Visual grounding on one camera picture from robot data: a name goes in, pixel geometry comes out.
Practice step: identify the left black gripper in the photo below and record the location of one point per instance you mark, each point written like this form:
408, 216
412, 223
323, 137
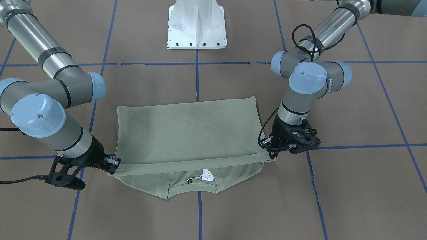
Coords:
281, 132

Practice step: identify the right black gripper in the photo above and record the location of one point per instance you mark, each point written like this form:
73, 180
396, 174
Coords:
92, 154

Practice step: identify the green long-sleeve shirt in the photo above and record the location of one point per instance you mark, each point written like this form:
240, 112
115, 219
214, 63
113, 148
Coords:
208, 146

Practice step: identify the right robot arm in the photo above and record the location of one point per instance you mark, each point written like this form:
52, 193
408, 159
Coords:
38, 109

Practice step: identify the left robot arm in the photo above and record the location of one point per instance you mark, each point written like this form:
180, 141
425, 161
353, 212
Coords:
310, 79

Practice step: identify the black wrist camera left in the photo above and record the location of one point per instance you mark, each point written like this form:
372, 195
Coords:
303, 138

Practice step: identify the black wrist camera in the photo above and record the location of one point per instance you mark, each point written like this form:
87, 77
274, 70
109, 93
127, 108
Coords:
303, 138
59, 177

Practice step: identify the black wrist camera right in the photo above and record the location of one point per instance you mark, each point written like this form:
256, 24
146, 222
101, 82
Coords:
59, 177

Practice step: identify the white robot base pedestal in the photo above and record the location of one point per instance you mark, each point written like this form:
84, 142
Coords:
196, 25

